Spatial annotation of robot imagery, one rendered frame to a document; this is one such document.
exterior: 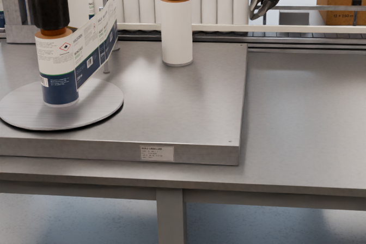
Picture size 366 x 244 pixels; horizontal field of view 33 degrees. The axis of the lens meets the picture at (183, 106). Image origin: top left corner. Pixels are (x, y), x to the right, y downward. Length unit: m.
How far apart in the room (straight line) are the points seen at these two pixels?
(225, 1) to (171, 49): 0.33
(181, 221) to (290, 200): 0.25
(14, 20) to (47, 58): 0.57
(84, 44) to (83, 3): 0.43
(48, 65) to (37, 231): 0.91
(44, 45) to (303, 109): 0.67
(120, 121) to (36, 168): 0.22
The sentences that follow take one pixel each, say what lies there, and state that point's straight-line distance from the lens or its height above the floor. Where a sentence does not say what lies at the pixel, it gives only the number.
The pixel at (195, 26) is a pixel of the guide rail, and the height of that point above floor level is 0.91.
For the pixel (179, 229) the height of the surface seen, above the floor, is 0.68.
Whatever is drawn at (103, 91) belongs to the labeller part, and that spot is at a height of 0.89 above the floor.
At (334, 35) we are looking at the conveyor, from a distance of 2.05.
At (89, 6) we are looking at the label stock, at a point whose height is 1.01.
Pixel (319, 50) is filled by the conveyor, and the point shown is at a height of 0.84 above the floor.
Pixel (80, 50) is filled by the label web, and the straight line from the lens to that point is 1.55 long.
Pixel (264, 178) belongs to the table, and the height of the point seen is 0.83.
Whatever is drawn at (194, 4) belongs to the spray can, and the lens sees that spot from 2.01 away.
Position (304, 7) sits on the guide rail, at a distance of 2.06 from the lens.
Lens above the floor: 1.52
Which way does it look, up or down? 25 degrees down
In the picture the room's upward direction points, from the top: 2 degrees counter-clockwise
